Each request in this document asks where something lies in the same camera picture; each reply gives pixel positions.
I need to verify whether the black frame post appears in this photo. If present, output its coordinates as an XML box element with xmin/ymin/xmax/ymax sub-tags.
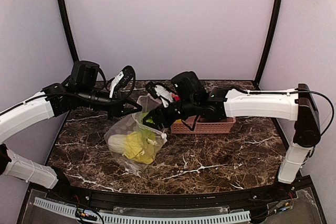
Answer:
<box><xmin>254</xmin><ymin>0</ymin><xmax>282</xmax><ymax>86</ymax></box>
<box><xmin>57</xmin><ymin>0</ymin><xmax>79</xmax><ymax>62</ymax></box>

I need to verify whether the green toy chayote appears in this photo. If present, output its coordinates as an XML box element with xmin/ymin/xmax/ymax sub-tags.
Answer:
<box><xmin>142</xmin><ymin>112</ymin><xmax>155</xmax><ymax>125</ymax></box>

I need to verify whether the yellow toy napa cabbage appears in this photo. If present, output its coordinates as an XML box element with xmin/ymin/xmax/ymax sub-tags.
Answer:
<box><xmin>107</xmin><ymin>131</ymin><xmax>160</xmax><ymax>164</ymax></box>

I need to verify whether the black left frame post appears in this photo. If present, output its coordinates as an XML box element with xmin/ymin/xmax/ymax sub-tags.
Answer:
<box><xmin>57</xmin><ymin>0</ymin><xmax>79</xmax><ymax>62</ymax></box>

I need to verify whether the clear zip top bag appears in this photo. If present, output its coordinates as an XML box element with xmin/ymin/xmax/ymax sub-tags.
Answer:
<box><xmin>104</xmin><ymin>95</ymin><xmax>167</xmax><ymax>176</ymax></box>

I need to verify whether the pink perforated plastic basket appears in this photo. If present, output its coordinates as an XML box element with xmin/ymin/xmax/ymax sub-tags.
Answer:
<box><xmin>170</xmin><ymin>91</ymin><xmax>237</xmax><ymax>134</ymax></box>

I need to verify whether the black curved front rail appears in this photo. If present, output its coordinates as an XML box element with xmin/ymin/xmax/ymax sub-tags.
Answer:
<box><xmin>28</xmin><ymin>176</ymin><xmax>317</xmax><ymax>214</ymax></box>

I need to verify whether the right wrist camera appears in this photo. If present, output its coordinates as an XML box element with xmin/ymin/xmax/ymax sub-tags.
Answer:
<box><xmin>145</xmin><ymin>81</ymin><xmax>174</xmax><ymax>108</ymax></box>

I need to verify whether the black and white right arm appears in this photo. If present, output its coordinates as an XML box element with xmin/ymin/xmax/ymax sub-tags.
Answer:
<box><xmin>142</xmin><ymin>71</ymin><xmax>324</xmax><ymax>184</ymax></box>

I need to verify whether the white slotted cable duct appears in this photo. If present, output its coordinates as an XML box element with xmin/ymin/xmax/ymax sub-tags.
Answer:
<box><xmin>34</xmin><ymin>197</ymin><xmax>251</xmax><ymax>223</ymax></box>

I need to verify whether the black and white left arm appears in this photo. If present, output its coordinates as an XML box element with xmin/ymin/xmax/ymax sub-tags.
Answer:
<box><xmin>1</xmin><ymin>60</ymin><xmax>142</xmax><ymax>189</ymax></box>

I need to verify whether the black right frame post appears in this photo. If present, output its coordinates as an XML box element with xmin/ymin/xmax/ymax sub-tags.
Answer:
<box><xmin>254</xmin><ymin>0</ymin><xmax>282</xmax><ymax>86</ymax></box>

